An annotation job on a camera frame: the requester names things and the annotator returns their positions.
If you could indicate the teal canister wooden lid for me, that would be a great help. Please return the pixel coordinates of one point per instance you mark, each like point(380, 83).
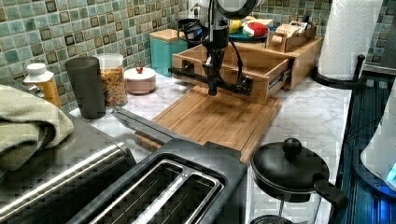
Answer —
point(163, 45)

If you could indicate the wooden drawer cabinet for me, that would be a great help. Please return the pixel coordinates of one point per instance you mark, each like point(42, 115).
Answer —
point(303, 59)

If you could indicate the dark grey plastic cup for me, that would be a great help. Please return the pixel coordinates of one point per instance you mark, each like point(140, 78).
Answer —
point(85, 77)

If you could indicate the wooden drawer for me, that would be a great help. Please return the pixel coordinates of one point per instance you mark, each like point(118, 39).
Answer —
point(266, 72)

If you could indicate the clear jar with cereal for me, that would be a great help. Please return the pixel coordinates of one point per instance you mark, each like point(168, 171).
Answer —
point(112, 79)

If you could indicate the black utensil holder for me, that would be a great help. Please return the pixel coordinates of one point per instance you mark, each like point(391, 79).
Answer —
point(188, 25)

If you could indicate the black toaster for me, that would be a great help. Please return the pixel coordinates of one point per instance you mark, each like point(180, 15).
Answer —
point(180, 183)

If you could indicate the white paper towel roll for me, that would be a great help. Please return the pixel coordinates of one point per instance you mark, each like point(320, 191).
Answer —
point(349, 32)

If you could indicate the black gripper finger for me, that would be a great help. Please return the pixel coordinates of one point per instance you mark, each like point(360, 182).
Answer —
point(212, 85)

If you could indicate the teal plate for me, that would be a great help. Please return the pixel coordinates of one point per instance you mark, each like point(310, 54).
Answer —
point(240, 37)

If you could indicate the black paper towel holder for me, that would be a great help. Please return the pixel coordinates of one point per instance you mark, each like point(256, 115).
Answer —
point(357, 82)

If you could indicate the bamboo cutting board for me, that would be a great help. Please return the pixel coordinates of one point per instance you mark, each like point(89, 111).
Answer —
point(221, 119)

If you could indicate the grey metal tongs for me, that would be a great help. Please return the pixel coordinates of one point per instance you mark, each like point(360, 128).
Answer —
point(148, 128)

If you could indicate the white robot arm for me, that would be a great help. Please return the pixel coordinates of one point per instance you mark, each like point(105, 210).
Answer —
point(231, 10)

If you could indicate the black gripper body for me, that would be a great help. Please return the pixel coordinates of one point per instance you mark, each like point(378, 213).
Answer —
point(215, 40)

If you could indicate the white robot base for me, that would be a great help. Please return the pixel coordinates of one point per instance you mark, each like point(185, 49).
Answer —
point(376, 162)

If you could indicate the pink lidded ceramic bowl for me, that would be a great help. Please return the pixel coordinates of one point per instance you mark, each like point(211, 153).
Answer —
point(140, 80)

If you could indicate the green folded towel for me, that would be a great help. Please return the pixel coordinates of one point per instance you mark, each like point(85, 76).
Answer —
point(28, 124)

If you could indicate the yellow lemon toy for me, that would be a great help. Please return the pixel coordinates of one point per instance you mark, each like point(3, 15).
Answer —
point(235, 26)

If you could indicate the wooden tea bag tray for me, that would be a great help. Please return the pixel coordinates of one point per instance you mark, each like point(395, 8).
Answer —
point(290, 36)

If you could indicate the black french press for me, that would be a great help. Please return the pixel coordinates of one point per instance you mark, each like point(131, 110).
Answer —
point(299, 178)

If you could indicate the white capped orange bottle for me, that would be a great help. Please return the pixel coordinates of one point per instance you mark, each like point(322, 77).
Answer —
point(39, 75)

